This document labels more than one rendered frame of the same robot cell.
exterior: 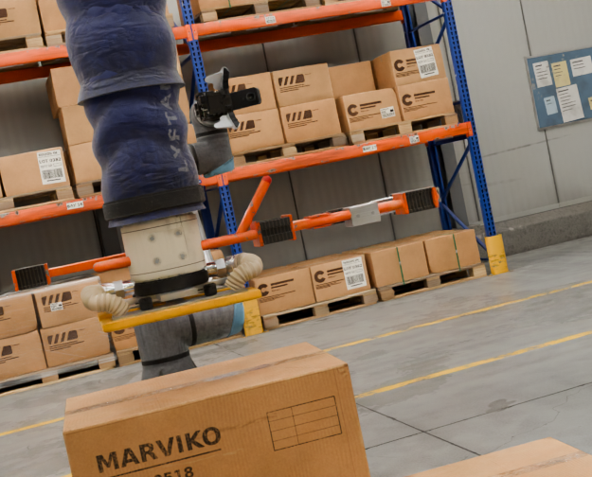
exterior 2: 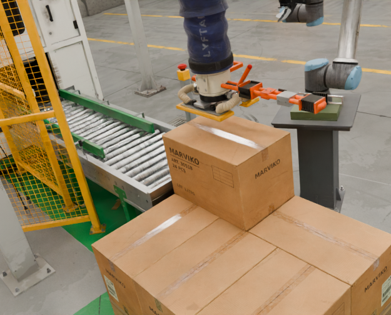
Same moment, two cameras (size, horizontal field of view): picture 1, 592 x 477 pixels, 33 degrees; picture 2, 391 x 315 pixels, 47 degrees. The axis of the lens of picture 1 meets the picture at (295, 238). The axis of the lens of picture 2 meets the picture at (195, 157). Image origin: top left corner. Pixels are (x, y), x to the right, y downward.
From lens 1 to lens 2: 2.14 m
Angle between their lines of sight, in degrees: 67
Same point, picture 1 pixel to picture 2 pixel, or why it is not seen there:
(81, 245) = not seen: outside the picture
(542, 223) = not seen: outside the picture
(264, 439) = (211, 173)
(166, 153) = (199, 47)
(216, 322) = (336, 83)
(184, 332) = (319, 82)
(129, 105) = (186, 23)
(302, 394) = (222, 166)
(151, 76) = (191, 12)
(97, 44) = not seen: outside the picture
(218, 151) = (309, 15)
